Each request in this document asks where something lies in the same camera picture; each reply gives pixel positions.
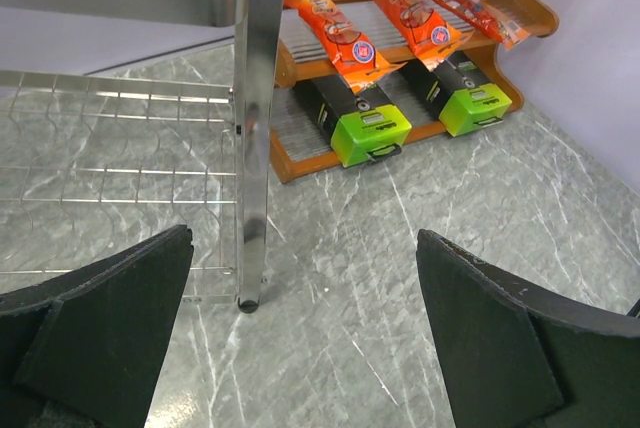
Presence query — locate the chrome dish rack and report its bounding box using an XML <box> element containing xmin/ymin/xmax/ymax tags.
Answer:
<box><xmin>1</xmin><ymin>0</ymin><xmax>282</xmax><ymax>313</ymax></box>

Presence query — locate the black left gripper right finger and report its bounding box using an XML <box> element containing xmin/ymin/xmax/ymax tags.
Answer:
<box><xmin>416</xmin><ymin>230</ymin><xmax>639</xmax><ymax>427</ymax></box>

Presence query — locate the orange wooden shelf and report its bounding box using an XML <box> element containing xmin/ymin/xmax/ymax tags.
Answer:
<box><xmin>269</xmin><ymin>0</ymin><xmax>560</xmax><ymax>185</ymax></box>

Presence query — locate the black green razor box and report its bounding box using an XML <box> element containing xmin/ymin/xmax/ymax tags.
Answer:
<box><xmin>293</xmin><ymin>75</ymin><xmax>412</xmax><ymax>168</ymax></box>
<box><xmin>400</xmin><ymin>51</ymin><xmax>512</xmax><ymax>137</ymax></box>

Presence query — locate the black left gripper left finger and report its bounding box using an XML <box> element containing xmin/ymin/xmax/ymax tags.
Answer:
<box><xmin>1</xmin><ymin>225</ymin><xmax>194</xmax><ymax>427</ymax></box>

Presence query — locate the orange razor blister pack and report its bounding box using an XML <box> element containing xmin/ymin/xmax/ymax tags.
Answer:
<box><xmin>432</xmin><ymin>0</ymin><xmax>530</xmax><ymax>50</ymax></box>

